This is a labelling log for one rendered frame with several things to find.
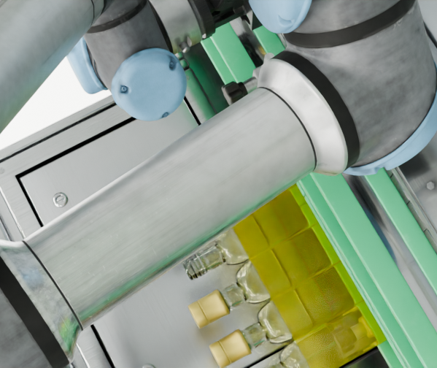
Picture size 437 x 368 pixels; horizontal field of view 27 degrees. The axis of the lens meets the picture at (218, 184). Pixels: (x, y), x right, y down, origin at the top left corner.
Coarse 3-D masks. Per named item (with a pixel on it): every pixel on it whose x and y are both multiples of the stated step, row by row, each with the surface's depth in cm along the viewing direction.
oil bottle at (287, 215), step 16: (288, 192) 119; (272, 208) 119; (288, 208) 119; (304, 208) 119; (240, 224) 118; (256, 224) 118; (272, 224) 118; (288, 224) 118; (304, 224) 118; (224, 240) 118; (240, 240) 117; (256, 240) 117; (272, 240) 117; (224, 256) 118; (240, 256) 117
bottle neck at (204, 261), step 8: (208, 248) 119; (216, 248) 119; (192, 256) 119; (200, 256) 118; (208, 256) 118; (216, 256) 118; (184, 264) 118; (192, 264) 118; (200, 264) 118; (208, 264) 118; (216, 264) 119; (192, 272) 118; (200, 272) 118; (192, 280) 119
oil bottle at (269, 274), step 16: (288, 240) 118; (304, 240) 117; (320, 240) 117; (256, 256) 117; (272, 256) 117; (288, 256) 117; (304, 256) 117; (320, 256) 117; (336, 256) 117; (240, 272) 117; (256, 272) 116; (272, 272) 116; (288, 272) 116; (304, 272) 116; (240, 288) 117; (256, 288) 116; (272, 288) 116; (288, 288) 116; (256, 304) 118
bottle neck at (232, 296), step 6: (228, 288) 118; (234, 288) 117; (222, 294) 117; (228, 294) 117; (234, 294) 117; (240, 294) 117; (228, 300) 117; (234, 300) 117; (240, 300) 117; (228, 306) 117; (234, 306) 117
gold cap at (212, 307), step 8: (208, 296) 117; (216, 296) 117; (192, 304) 117; (200, 304) 117; (208, 304) 116; (216, 304) 116; (224, 304) 116; (192, 312) 116; (200, 312) 116; (208, 312) 116; (216, 312) 116; (224, 312) 117; (200, 320) 116; (208, 320) 116; (216, 320) 117; (200, 328) 117
